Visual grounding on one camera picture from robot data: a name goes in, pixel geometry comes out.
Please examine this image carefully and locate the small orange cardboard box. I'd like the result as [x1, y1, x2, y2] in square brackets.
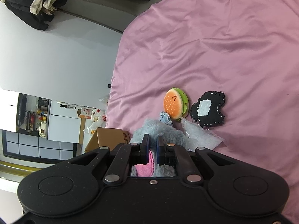
[77, 107, 93, 119]

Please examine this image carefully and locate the white cabinet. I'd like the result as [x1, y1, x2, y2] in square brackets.
[47, 100, 84, 144]

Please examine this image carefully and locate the black fabric patch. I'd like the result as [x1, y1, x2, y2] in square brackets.
[190, 91, 226, 127]

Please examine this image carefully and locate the clear bubble wrap bag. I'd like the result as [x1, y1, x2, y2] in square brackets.
[181, 118, 224, 152]

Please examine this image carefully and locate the brown cardboard box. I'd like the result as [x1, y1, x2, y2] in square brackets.
[85, 127, 131, 153]

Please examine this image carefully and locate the white plastic shopping bag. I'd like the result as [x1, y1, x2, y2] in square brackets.
[87, 109, 107, 135]

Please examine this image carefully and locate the grey pink plush toy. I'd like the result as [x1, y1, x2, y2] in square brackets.
[130, 119, 187, 178]

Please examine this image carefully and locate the pink bed sheet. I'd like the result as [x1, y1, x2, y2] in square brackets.
[105, 0, 299, 192]

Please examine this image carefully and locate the blue denim fabric piece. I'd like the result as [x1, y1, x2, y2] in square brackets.
[160, 112, 173, 126]

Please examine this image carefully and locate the hamburger plush toy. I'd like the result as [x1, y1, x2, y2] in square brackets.
[163, 88, 189, 121]

